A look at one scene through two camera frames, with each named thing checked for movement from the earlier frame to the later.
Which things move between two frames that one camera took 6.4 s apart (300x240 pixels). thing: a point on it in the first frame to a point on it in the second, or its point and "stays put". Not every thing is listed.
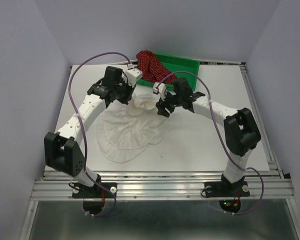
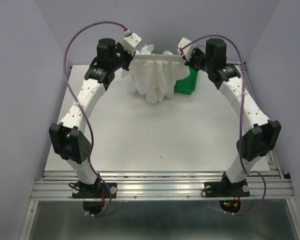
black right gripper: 161,105 to 190,63
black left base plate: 81,191 stays put
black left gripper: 130,88 to 119,47
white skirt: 121,133 to 154,75
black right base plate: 226,189 stays put
